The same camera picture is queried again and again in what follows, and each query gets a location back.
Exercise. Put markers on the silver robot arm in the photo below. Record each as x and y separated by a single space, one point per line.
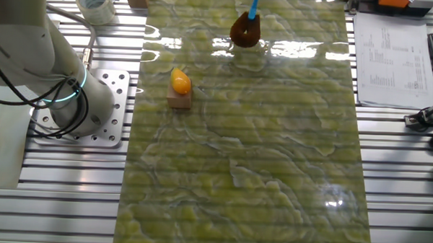
24 50

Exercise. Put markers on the yellow toy mango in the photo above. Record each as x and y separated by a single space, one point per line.
180 82

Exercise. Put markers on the small wooden block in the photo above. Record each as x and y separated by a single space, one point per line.
179 100

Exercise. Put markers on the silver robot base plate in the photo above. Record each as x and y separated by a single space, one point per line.
116 96

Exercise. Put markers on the orange and black device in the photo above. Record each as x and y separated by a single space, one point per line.
394 1

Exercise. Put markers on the clear packing tape roll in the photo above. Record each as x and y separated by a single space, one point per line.
101 16

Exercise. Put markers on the printed table paper sheet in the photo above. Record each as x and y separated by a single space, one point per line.
391 70

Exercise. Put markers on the green marble pattern mat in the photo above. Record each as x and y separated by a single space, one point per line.
236 172

